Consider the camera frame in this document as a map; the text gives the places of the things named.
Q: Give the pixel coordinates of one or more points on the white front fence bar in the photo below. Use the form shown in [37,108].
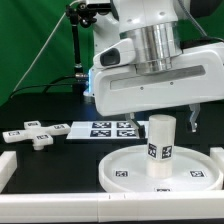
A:
[107,207]

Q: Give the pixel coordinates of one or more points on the white fence block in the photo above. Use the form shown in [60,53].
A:
[8,165]
[217,155]

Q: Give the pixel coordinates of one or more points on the white right fence block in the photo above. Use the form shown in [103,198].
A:
[217,155]

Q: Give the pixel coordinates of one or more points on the white marker sheet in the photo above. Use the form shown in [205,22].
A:
[111,130]

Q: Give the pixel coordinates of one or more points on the white left fence block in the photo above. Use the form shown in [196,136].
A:
[8,165]

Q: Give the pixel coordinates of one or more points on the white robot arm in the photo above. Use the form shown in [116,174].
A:
[139,63]

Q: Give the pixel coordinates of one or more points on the white round table top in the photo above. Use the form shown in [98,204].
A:
[129,170]

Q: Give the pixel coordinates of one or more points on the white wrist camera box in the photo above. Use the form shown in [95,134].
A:
[121,53]

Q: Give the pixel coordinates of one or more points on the black camera stand pole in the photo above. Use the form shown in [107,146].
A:
[80,15]

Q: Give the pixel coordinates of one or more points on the white cross-shaped table base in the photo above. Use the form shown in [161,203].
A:
[39,135]

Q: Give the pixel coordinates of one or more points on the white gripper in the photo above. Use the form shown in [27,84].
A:
[196,76]

